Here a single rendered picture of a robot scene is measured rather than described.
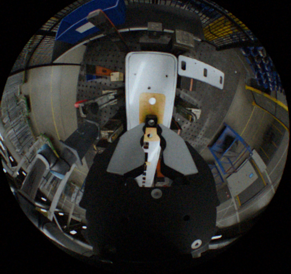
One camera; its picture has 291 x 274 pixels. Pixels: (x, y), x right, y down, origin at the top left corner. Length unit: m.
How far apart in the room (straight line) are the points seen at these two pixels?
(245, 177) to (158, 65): 8.10
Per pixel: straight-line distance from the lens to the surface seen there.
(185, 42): 0.39
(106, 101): 0.30
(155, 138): 0.15
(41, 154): 0.63
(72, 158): 0.71
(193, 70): 0.43
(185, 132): 0.89
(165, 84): 0.38
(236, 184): 8.31
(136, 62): 0.39
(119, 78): 0.33
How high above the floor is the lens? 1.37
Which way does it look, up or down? 58 degrees down
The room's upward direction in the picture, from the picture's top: 175 degrees counter-clockwise
